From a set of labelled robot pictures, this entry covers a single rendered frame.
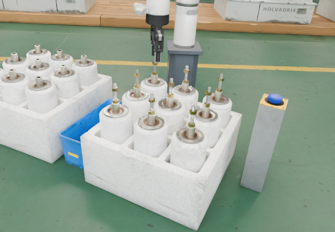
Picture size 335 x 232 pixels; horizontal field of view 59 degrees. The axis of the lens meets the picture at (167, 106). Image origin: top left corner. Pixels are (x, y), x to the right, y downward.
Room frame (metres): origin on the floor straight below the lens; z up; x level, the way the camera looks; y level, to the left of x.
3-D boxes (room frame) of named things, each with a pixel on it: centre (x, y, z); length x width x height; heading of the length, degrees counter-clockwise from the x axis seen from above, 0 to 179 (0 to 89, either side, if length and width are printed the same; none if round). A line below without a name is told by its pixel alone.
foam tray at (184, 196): (0.79, -0.01, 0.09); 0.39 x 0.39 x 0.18; 65
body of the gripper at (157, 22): (0.95, 0.05, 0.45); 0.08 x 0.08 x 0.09
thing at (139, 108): (0.84, 0.10, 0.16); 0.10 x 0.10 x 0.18
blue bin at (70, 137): (0.90, 0.25, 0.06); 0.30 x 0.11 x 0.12; 157
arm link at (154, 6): (0.95, 0.07, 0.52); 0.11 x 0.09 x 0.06; 102
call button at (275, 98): (0.74, -0.30, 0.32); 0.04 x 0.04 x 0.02
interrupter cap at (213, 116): (0.74, -0.11, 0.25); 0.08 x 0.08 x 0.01
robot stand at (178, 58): (1.24, -0.05, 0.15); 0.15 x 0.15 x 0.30; 5
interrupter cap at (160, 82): (0.95, 0.05, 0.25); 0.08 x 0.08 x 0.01
